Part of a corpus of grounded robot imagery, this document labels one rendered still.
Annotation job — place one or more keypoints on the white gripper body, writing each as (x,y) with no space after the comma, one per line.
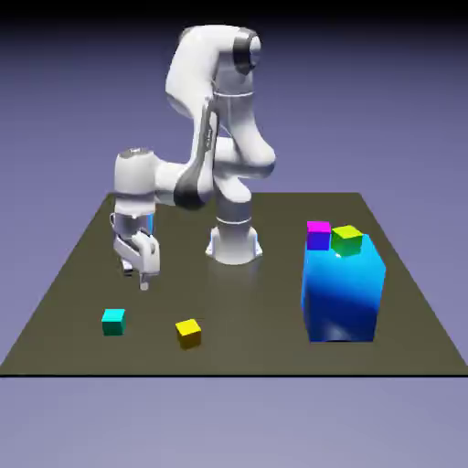
(144,252)

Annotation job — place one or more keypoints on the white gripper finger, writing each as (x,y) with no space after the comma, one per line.
(144,282)
(127,266)

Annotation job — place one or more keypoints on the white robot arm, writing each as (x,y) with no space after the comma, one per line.
(226,146)

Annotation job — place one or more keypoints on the small cyan cube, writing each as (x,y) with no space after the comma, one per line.
(113,321)

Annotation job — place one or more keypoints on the small yellow cube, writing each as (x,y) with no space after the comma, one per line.
(188,332)

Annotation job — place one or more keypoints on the small magenta cube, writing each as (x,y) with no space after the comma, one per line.
(318,236)

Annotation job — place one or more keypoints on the small green cube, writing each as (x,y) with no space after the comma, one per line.
(346,241)

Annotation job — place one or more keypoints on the large blue box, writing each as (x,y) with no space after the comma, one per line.
(340,292)

